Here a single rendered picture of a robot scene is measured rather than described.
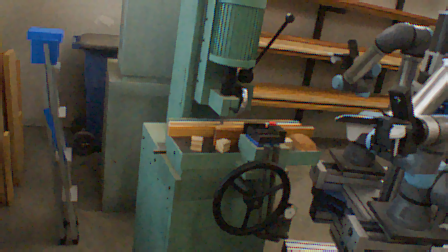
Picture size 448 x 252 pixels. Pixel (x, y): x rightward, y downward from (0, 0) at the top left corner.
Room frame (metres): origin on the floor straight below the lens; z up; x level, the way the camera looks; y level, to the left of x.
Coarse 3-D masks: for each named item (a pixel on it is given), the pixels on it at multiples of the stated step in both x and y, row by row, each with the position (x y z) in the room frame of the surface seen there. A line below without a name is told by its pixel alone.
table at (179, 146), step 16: (176, 144) 1.30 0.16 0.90; (208, 144) 1.35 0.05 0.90; (176, 160) 1.26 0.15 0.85; (192, 160) 1.24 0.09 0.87; (208, 160) 1.27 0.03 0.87; (224, 160) 1.30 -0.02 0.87; (240, 160) 1.32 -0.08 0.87; (288, 160) 1.42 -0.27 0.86; (304, 160) 1.45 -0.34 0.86; (256, 176) 1.25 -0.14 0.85
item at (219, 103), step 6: (210, 90) 1.52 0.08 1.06; (216, 90) 1.51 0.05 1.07; (210, 96) 1.51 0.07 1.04; (216, 96) 1.46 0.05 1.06; (222, 96) 1.43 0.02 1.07; (228, 96) 1.45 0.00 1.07; (234, 96) 1.46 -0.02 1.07; (210, 102) 1.50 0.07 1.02; (216, 102) 1.45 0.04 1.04; (222, 102) 1.40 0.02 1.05; (228, 102) 1.41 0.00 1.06; (234, 102) 1.42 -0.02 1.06; (216, 108) 1.44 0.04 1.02; (222, 108) 1.40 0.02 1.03; (228, 108) 1.41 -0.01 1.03; (234, 108) 1.43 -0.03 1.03; (222, 114) 1.41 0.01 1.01; (228, 114) 1.42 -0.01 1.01; (234, 114) 1.43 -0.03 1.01
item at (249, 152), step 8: (240, 136) 1.35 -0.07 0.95; (240, 144) 1.34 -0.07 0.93; (248, 144) 1.29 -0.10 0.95; (280, 144) 1.32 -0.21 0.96; (248, 152) 1.28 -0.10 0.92; (256, 152) 1.24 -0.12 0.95; (272, 152) 1.27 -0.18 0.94; (280, 152) 1.28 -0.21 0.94; (288, 152) 1.30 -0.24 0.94; (248, 160) 1.26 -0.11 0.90; (280, 160) 1.28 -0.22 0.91
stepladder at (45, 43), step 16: (32, 32) 1.70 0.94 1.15; (48, 32) 1.74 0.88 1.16; (32, 48) 1.69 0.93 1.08; (48, 48) 1.71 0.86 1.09; (48, 64) 1.71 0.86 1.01; (48, 80) 1.72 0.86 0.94; (48, 96) 1.73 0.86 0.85; (48, 112) 1.72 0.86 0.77; (64, 112) 1.82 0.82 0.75; (48, 128) 1.72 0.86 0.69; (64, 144) 1.88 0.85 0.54; (64, 160) 1.75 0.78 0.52; (64, 176) 1.73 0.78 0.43; (64, 192) 1.84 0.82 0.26; (64, 224) 1.89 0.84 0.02; (64, 240) 1.73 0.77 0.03
